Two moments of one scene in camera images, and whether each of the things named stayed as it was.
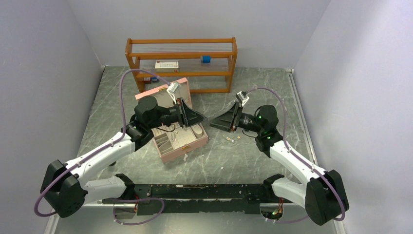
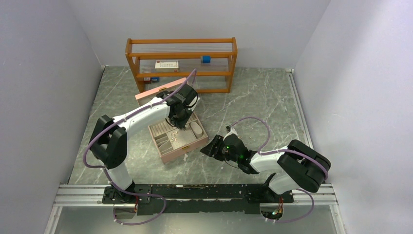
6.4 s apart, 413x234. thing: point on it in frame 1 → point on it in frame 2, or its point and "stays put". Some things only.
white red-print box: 167,66 stays put
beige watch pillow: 197,129 stays put
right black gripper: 225,121 → 211,150
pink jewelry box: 171,142 stays put
